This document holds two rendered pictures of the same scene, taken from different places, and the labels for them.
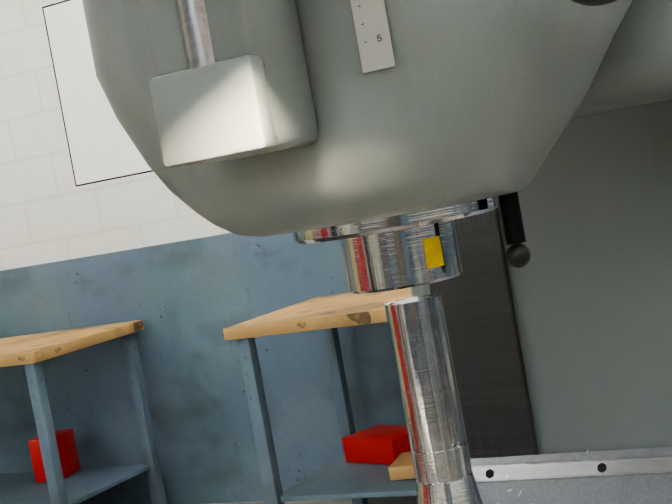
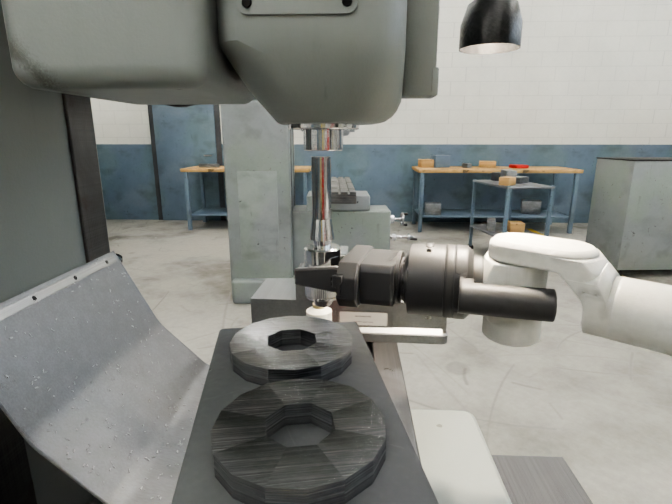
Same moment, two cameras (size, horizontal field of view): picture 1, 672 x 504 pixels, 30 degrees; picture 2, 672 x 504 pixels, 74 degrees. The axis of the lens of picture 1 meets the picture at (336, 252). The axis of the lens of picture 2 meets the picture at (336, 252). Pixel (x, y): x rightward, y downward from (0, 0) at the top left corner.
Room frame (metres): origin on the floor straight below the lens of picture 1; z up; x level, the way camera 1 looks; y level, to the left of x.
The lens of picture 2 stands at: (0.74, 0.48, 1.29)
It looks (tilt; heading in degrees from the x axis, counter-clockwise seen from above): 14 degrees down; 245
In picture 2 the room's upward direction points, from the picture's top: straight up
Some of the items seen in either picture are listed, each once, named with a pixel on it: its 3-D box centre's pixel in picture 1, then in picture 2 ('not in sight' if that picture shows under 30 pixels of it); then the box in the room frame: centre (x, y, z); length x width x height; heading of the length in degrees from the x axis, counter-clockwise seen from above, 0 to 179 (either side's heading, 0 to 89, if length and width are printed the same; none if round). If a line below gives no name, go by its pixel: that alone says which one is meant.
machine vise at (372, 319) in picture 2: not in sight; (349, 296); (0.38, -0.22, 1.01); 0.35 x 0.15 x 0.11; 150
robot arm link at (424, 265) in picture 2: not in sight; (395, 278); (0.45, 0.03, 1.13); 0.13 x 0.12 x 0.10; 49
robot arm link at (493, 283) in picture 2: not in sight; (493, 295); (0.37, 0.12, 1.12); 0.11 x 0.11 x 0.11; 49
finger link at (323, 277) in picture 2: not in sight; (317, 278); (0.54, 0.00, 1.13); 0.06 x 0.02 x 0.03; 140
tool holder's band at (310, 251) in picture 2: not in sight; (322, 249); (0.52, -0.03, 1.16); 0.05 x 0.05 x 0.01
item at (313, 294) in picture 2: not in sight; (322, 274); (0.52, -0.03, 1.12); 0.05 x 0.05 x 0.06
